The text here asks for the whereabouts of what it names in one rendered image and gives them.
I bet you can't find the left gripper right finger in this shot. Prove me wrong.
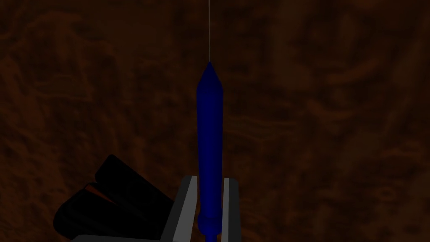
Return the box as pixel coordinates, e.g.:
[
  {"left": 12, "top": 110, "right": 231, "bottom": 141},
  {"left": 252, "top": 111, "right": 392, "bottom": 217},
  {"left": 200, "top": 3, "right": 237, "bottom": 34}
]
[{"left": 221, "top": 178, "right": 242, "bottom": 242}]

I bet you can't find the black stapler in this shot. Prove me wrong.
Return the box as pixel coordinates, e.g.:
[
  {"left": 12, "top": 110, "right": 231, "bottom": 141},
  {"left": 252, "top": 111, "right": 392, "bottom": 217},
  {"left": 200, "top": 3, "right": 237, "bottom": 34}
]
[{"left": 52, "top": 154, "right": 175, "bottom": 241}]

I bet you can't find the blue pen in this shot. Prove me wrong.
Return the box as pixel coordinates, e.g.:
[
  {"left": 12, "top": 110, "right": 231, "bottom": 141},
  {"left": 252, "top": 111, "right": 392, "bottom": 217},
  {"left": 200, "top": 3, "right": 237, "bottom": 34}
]
[{"left": 196, "top": 0, "right": 225, "bottom": 242}]

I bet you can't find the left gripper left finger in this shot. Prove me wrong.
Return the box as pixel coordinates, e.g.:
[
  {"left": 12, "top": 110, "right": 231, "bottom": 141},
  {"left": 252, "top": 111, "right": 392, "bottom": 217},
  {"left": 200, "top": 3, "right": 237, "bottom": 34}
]
[{"left": 160, "top": 175, "right": 198, "bottom": 242}]

